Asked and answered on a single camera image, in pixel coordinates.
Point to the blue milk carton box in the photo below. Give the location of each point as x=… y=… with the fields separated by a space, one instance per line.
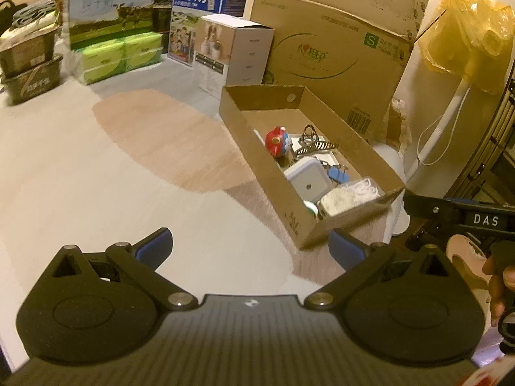
x=185 y=15

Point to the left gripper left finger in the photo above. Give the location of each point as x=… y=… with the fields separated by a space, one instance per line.
x=137 y=265

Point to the beige power adapter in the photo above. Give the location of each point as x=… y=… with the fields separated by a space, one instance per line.
x=336 y=202

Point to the white product box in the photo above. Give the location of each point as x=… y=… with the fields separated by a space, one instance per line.
x=230 y=51

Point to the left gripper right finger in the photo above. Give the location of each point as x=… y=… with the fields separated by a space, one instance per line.
x=362 y=263

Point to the black laptop bag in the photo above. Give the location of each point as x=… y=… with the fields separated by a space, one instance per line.
x=7 y=10

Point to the green cap small bottle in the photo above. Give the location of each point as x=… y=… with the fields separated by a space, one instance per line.
x=312 y=208

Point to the left green tissue pack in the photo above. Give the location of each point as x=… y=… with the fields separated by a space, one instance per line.
x=97 y=62

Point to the right green tissue pack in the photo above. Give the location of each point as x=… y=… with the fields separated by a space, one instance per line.
x=142 y=49

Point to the white wall plug charger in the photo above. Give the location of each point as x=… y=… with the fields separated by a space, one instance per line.
x=309 y=179

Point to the green tissue pack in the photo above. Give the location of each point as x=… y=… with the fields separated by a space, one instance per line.
x=97 y=62
x=142 y=49

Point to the large brown cardboard box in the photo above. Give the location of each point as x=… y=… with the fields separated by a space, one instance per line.
x=350 y=53

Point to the red Doraemon toy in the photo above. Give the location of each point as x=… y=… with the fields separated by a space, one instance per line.
x=278 y=142

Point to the dark box behind milk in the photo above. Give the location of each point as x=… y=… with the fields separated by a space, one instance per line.
x=161 y=19

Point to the black food tray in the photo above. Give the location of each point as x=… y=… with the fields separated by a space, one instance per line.
x=32 y=51
x=34 y=82

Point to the white standing fan pole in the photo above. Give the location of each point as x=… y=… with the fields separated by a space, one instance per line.
x=429 y=137

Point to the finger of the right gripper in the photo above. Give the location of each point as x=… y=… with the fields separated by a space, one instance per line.
x=430 y=208

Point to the upper black food tray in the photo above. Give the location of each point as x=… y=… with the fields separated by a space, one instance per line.
x=32 y=51

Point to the open brown cardboard tray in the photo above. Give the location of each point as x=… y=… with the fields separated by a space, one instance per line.
x=250 y=112

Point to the lower black food tray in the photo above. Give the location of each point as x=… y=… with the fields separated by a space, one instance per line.
x=34 y=82

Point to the person right hand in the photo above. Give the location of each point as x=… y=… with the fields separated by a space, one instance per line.
x=499 y=284

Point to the green landscape milk box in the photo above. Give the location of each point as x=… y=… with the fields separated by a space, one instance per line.
x=91 y=21

